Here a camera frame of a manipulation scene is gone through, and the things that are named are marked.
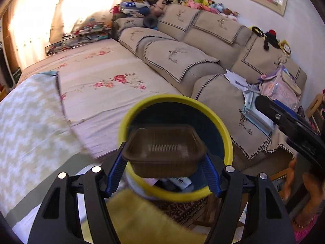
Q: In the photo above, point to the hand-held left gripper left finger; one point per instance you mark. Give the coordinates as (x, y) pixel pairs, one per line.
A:
(115, 172)

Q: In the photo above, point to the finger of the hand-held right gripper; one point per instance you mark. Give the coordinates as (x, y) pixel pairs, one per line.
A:
(274, 111)

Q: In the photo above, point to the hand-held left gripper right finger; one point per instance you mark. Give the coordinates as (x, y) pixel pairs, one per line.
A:
(210, 175)

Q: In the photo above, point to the brown plastic tray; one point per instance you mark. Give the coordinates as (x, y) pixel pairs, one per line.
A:
(165, 152)

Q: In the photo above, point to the yellow rimmed trash bin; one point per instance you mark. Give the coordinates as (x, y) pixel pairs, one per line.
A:
(175, 104)

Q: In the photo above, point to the person's right hand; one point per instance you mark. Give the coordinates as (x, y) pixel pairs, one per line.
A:
(317, 195)

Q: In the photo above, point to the pink bag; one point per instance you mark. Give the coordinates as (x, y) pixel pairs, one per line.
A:
(281, 89)

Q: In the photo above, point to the pile of papers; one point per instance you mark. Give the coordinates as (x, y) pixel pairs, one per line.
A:
(251, 101)

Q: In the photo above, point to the wooden stool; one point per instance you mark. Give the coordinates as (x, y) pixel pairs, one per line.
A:
(317, 109)

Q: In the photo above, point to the patterned rug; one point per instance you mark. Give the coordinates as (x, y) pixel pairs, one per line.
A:
(188, 209)

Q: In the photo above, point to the black yellow plush toy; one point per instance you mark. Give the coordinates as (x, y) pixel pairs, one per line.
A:
(268, 36)

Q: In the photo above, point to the floral pink sheet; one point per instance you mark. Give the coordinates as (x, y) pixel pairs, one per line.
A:
(106, 81)

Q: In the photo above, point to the beige sofa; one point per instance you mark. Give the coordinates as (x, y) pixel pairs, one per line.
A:
(198, 43)

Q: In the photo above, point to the row of plush toys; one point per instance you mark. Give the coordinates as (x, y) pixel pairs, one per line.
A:
(200, 3)

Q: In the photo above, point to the small black box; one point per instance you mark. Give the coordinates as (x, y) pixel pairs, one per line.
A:
(15, 75)

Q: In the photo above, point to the cluttered glass side table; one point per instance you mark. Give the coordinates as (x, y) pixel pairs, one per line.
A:
(78, 38)

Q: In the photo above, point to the dark round cushion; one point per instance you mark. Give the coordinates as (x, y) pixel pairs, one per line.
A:
(151, 21)

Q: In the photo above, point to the black white tower fan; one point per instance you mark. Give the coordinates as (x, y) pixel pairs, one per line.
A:
(4, 66)

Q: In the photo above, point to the star printed bag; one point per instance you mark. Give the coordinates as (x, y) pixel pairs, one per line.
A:
(130, 6)

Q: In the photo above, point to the cream patterned curtain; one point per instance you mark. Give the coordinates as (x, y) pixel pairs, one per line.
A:
(45, 17)

